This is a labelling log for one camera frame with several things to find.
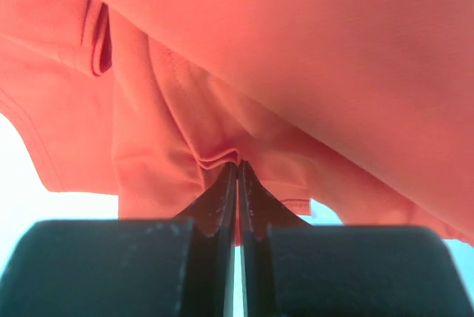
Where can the orange t shirt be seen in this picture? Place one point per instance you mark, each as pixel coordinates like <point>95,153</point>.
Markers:
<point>363,105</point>

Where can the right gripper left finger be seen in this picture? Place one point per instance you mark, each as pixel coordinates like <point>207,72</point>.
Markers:
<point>182,266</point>

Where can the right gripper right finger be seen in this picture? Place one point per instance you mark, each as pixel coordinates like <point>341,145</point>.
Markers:
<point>292,268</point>

